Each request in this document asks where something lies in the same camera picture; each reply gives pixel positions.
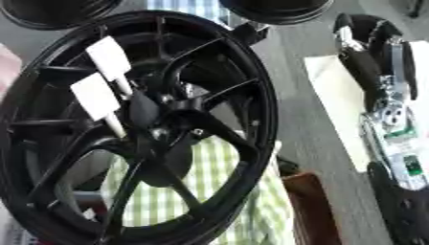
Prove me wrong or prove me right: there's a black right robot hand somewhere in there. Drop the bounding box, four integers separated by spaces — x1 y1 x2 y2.
331 12 419 113

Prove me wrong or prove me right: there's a black round rim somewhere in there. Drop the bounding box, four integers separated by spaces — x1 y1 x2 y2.
215 0 335 26
0 0 126 31

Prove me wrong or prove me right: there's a brown wooden box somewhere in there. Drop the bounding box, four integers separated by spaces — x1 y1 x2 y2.
280 171 344 245

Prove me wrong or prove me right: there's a black spoked wheel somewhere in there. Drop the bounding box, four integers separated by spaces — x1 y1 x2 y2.
0 10 281 245

